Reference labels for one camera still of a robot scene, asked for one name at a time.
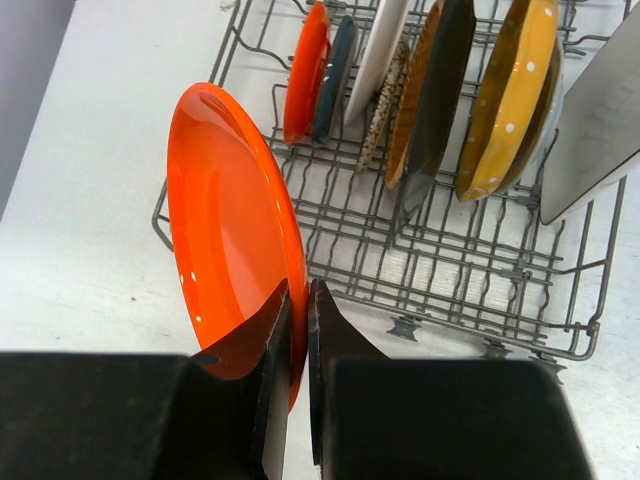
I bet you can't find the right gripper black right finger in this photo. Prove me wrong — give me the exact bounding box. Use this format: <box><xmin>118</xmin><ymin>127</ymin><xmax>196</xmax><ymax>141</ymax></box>
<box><xmin>308</xmin><ymin>280</ymin><xmax>592</xmax><ymax>479</ymax></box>

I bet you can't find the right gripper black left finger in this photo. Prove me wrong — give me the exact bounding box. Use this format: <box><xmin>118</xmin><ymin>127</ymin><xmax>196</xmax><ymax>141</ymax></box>
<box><xmin>1</xmin><ymin>283</ymin><xmax>293</xmax><ymax>479</ymax></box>

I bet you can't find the orange round plate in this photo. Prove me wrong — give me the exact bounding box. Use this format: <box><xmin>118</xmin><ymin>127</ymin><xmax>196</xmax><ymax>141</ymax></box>
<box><xmin>283</xmin><ymin>1</ymin><xmax>331</xmax><ymax>146</ymax></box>
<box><xmin>167</xmin><ymin>82</ymin><xmax>309</xmax><ymax>403</ymax></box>

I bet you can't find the dark teal round plate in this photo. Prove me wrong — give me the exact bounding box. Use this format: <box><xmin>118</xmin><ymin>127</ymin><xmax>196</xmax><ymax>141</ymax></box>
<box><xmin>311</xmin><ymin>15</ymin><xmax>359</xmax><ymax>146</ymax></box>

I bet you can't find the speckled beige oval plate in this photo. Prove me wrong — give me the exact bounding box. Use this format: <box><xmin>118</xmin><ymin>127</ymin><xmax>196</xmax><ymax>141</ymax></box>
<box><xmin>355</xmin><ymin>35</ymin><xmax>410</xmax><ymax>174</ymax></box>

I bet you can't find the green square glazed plate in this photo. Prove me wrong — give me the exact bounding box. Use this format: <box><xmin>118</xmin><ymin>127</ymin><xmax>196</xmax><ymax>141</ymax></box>
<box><xmin>396</xmin><ymin>0</ymin><xmax>476</xmax><ymax>227</ymax></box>

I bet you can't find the woven bamboo round plate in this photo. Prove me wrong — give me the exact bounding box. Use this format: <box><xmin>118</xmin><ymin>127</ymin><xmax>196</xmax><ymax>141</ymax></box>
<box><xmin>385</xmin><ymin>1</ymin><xmax>444</xmax><ymax>189</ymax></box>

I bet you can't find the yellow polka dot plate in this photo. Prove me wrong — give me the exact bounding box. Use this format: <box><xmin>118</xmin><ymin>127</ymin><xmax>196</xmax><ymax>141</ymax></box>
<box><xmin>456</xmin><ymin>0</ymin><xmax>559</xmax><ymax>203</ymax></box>

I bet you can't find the light blue round plate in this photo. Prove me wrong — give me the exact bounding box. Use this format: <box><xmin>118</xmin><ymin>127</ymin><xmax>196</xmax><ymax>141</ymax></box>
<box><xmin>516</xmin><ymin>38</ymin><xmax>564</xmax><ymax>171</ymax></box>

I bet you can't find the white rectangular plate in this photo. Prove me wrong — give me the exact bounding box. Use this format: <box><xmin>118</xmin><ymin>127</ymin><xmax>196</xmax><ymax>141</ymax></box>
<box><xmin>540</xmin><ymin>6</ymin><xmax>639</xmax><ymax>225</ymax></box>

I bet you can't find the white plate striped rim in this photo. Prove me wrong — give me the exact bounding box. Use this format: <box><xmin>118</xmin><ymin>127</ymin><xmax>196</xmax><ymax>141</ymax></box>
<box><xmin>344</xmin><ymin>0</ymin><xmax>410</xmax><ymax>123</ymax></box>

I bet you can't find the grey wire dish rack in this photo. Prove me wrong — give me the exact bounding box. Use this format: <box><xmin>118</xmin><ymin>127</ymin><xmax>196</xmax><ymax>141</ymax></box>
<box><xmin>210</xmin><ymin>1</ymin><xmax>639</xmax><ymax>372</ymax></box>

